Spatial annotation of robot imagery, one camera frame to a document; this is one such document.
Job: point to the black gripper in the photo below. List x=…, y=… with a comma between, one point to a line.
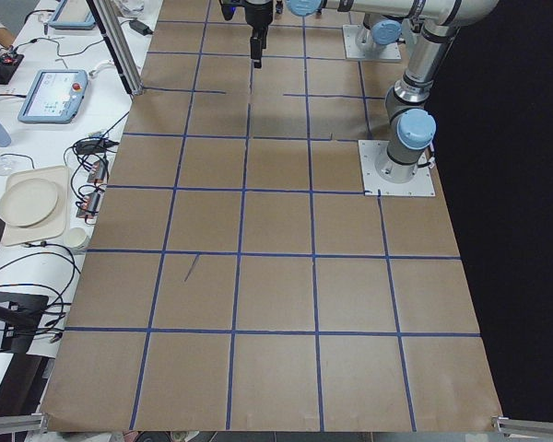
x=258, y=13

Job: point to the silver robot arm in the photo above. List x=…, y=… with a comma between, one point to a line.
x=378, y=31
x=412, y=128

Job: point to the black monitor stand base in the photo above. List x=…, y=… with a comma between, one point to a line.
x=20, y=316

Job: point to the black power adapter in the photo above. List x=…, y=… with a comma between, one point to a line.
x=140, y=27

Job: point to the blue teach pendant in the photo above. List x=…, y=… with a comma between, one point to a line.
x=72, y=14
x=54, y=96

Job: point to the white paper cup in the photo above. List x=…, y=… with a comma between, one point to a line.
x=76, y=239

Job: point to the beige tray with plate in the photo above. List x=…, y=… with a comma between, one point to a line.
x=55, y=224

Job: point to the beige round plate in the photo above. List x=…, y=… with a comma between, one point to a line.
x=28, y=202

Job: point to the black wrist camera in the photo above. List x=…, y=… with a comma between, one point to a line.
x=228, y=8

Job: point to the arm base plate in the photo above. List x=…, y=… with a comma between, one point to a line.
x=388, y=54
x=383, y=177

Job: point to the aluminium frame post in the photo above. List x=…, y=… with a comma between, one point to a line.
x=112, y=33

